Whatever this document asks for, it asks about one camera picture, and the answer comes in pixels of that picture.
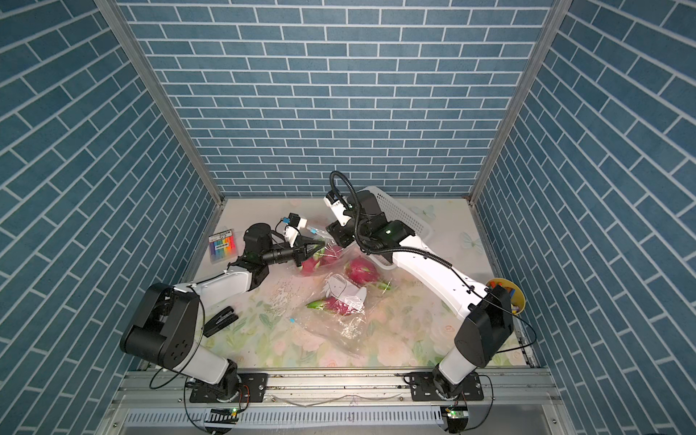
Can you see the dragon fruit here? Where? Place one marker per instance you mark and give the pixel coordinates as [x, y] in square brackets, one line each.
[321, 261]
[335, 306]
[363, 272]

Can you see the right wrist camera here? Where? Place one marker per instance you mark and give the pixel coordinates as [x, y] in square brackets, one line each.
[337, 207]

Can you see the aluminium front rail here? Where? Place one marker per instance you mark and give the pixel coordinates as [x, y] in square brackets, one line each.
[345, 401]

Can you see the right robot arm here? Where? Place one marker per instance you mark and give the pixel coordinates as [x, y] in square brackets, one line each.
[485, 312]

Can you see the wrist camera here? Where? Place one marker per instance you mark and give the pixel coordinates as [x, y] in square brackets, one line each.
[337, 207]
[294, 224]

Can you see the yellow cup of markers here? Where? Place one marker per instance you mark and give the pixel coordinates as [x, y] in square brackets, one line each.
[517, 297]

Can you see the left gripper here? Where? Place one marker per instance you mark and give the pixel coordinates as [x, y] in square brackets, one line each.
[301, 254]

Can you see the white plastic basket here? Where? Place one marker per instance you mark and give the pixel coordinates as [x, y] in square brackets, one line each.
[405, 217]

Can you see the rainbow colour card pack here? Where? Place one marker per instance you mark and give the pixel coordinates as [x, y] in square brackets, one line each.
[222, 246]

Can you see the near zip-top bag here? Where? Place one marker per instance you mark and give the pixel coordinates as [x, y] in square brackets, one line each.
[346, 333]

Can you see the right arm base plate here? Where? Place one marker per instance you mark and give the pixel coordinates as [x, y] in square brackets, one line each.
[432, 387]

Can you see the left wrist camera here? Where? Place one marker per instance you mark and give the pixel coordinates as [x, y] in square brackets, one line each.
[294, 224]

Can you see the zip-top bag with label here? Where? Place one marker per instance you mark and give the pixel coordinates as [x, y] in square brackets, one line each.
[321, 235]

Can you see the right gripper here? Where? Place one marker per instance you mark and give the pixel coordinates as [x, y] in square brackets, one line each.
[339, 234]

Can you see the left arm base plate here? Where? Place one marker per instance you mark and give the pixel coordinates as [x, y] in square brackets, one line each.
[240, 388]

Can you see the loose dragon fruit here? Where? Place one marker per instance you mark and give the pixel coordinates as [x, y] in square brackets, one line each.
[363, 272]

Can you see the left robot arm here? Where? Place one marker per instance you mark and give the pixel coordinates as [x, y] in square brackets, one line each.
[169, 322]

